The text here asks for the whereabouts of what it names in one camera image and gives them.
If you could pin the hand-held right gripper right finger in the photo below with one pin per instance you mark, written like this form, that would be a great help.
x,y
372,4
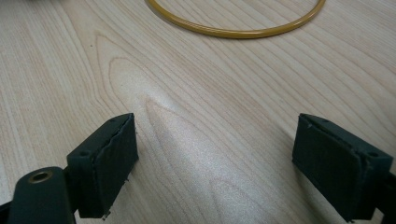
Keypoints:
x,y
336,168

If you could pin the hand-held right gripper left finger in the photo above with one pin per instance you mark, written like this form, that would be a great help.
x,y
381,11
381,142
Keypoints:
x,y
106,168

